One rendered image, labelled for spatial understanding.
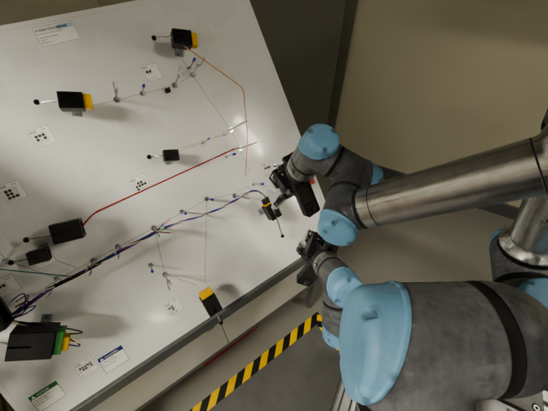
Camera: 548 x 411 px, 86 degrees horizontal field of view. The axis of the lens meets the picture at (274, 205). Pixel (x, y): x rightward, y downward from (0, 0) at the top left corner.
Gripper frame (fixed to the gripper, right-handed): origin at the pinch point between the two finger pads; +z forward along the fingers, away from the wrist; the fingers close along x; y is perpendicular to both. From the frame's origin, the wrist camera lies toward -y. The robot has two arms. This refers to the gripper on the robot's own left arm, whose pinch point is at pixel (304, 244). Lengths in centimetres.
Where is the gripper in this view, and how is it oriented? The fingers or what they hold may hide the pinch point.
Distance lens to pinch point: 97.2
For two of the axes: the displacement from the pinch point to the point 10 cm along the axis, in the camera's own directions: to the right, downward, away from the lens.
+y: 3.2, -9.3, -1.6
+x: -9.4, -2.8, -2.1
